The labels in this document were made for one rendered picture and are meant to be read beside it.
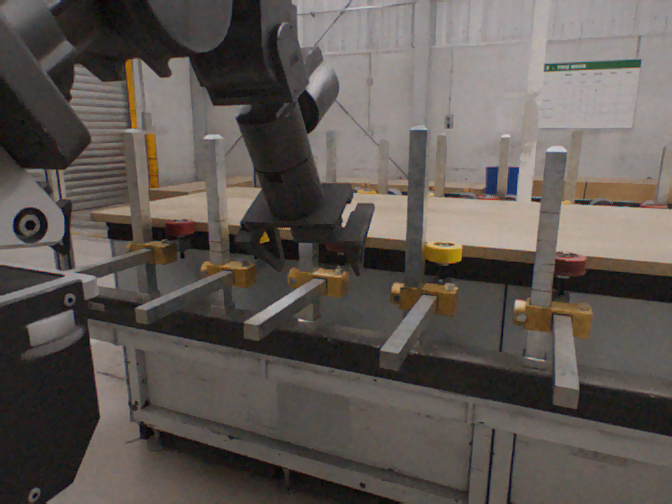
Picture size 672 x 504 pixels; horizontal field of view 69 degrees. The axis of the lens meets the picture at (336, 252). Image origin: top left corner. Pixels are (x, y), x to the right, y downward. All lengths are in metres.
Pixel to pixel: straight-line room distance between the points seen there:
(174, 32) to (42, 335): 0.23
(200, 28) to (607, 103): 7.92
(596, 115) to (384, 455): 7.05
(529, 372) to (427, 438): 0.53
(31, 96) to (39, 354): 0.23
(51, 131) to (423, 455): 1.41
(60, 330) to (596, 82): 7.96
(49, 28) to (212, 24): 0.10
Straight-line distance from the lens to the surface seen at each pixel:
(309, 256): 1.11
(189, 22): 0.30
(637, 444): 1.17
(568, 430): 1.15
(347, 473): 1.62
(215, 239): 1.24
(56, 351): 0.41
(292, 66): 0.41
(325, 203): 0.49
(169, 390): 1.91
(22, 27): 0.24
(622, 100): 8.16
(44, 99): 0.22
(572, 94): 8.12
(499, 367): 1.05
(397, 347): 0.78
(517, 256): 1.15
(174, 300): 1.06
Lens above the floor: 1.16
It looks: 14 degrees down
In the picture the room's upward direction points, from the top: straight up
